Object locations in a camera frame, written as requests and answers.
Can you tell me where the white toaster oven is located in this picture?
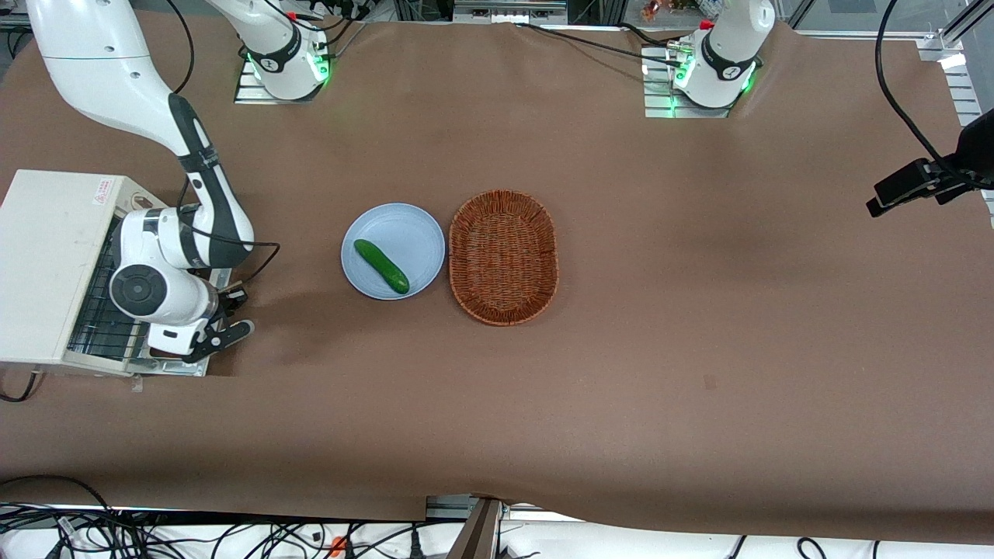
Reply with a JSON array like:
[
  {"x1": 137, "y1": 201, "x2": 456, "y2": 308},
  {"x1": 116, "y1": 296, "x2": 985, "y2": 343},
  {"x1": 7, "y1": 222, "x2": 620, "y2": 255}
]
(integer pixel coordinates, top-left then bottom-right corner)
[{"x1": 0, "y1": 169, "x2": 169, "y2": 378}]

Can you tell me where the green cucumber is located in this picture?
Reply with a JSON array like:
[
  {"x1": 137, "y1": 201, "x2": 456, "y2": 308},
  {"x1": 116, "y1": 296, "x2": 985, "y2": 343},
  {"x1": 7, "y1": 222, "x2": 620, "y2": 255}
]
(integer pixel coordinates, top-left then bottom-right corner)
[{"x1": 353, "y1": 238, "x2": 411, "y2": 295}]

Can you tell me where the light blue round plate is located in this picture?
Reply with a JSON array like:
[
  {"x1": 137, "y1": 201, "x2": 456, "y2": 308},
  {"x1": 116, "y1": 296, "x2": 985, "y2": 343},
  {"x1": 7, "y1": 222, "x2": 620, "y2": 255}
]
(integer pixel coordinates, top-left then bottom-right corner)
[{"x1": 341, "y1": 203, "x2": 447, "y2": 300}]

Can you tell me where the brown wicker basket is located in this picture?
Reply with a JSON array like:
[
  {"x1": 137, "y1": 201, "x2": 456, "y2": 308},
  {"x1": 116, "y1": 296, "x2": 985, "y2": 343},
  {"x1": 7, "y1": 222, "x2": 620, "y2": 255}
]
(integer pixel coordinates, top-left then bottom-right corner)
[{"x1": 448, "y1": 189, "x2": 560, "y2": 327}]

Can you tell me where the grey metal box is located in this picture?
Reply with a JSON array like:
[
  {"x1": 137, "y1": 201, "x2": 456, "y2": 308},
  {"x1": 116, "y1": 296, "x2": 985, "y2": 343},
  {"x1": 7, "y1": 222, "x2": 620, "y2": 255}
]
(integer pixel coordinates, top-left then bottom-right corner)
[{"x1": 453, "y1": 0, "x2": 568, "y2": 23}]

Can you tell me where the brown table cover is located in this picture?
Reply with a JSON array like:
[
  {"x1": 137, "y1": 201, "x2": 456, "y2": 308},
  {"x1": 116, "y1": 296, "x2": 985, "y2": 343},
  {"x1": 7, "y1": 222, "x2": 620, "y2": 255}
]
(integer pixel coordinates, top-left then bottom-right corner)
[{"x1": 0, "y1": 12, "x2": 994, "y2": 544}]

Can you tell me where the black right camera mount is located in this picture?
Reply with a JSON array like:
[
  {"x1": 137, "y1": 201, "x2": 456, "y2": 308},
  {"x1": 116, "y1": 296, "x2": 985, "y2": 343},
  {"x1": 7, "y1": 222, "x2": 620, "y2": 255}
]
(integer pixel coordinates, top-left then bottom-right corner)
[{"x1": 185, "y1": 299, "x2": 234, "y2": 364}]

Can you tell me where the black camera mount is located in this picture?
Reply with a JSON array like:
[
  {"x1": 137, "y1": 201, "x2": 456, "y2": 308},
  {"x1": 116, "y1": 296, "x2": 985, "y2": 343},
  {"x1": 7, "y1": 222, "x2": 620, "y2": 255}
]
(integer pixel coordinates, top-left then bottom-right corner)
[
  {"x1": 928, "y1": 107, "x2": 994, "y2": 207},
  {"x1": 185, "y1": 299, "x2": 234, "y2": 364}
]

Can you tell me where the wire oven rack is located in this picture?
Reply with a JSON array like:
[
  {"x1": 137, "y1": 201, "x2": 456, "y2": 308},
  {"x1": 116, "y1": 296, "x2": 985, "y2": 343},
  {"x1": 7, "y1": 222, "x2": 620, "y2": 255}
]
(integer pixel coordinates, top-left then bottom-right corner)
[{"x1": 68, "y1": 220, "x2": 149, "y2": 363}]

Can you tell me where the black oven power cable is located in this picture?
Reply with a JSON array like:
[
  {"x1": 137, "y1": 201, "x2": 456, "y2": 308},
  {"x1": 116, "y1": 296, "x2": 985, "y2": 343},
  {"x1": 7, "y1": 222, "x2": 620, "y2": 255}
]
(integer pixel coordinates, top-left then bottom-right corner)
[{"x1": 0, "y1": 371, "x2": 40, "y2": 404}]

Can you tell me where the black looped floor cable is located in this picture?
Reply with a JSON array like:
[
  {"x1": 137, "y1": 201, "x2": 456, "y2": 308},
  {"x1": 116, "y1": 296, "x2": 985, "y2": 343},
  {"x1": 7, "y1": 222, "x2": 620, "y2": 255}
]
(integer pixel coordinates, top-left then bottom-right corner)
[{"x1": 0, "y1": 474, "x2": 119, "y2": 559}]

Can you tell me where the aluminium arm base plate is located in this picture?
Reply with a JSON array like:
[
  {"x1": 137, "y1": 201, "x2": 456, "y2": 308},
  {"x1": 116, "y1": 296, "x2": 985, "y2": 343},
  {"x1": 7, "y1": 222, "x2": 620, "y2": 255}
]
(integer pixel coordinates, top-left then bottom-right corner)
[
  {"x1": 642, "y1": 47, "x2": 735, "y2": 120},
  {"x1": 234, "y1": 58, "x2": 328, "y2": 106}
]

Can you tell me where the metal table bracket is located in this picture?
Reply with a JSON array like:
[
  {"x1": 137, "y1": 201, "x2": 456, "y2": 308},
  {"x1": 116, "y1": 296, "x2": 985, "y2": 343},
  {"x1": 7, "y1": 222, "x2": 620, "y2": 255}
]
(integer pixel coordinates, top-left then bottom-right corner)
[{"x1": 426, "y1": 495, "x2": 509, "y2": 559}]

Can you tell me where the long black table cable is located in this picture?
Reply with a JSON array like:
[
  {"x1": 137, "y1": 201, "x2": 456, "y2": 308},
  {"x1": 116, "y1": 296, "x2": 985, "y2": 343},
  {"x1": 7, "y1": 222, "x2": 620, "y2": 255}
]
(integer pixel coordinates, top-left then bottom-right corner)
[{"x1": 516, "y1": 22, "x2": 686, "y2": 64}]

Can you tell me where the short black table cable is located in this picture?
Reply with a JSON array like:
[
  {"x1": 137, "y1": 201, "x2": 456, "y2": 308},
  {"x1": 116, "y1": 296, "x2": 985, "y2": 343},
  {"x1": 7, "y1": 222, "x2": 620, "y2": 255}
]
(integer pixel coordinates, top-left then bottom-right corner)
[{"x1": 619, "y1": 22, "x2": 678, "y2": 50}]

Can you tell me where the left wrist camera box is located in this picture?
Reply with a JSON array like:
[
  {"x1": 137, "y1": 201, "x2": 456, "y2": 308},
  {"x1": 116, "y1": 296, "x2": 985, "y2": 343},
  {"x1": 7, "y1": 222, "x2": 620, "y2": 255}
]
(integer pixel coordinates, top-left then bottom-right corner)
[{"x1": 866, "y1": 158, "x2": 937, "y2": 218}]

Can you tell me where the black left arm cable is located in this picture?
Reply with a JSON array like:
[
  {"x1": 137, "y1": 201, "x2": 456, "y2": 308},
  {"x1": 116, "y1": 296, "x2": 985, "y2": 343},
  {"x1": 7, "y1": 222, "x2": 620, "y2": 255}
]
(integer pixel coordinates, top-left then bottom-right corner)
[{"x1": 875, "y1": 0, "x2": 968, "y2": 179}]

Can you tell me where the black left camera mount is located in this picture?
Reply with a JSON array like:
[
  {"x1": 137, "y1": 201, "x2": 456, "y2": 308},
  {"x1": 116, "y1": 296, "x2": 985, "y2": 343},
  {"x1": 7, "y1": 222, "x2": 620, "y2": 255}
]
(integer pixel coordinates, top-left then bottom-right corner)
[{"x1": 928, "y1": 107, "x2": 994, "y2": 207}]

